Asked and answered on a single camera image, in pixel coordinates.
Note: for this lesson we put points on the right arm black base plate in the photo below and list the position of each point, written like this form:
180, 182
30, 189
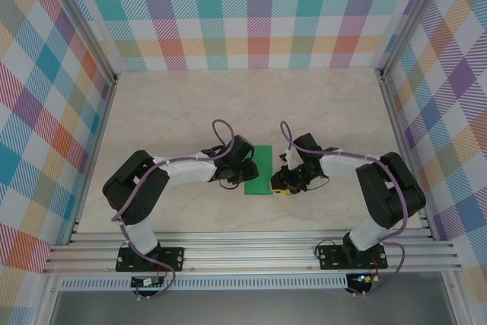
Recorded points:
331, 258

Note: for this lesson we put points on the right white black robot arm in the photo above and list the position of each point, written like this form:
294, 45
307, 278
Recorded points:
342, 169

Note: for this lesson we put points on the aluminium side rail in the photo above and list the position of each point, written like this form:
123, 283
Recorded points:
99, 131
400, 131

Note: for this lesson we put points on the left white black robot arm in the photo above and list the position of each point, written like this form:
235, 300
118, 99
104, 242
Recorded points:
186, 173

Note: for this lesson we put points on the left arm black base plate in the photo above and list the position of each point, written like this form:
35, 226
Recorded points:
175, 258

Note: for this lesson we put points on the green paper sheet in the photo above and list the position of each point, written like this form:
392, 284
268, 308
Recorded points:
262, 188

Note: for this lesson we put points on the aluminium mounting rail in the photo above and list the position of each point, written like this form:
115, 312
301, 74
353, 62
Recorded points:
247, 254

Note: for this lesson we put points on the aluminium frame post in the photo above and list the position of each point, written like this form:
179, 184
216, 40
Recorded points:
411, 16
85, 22

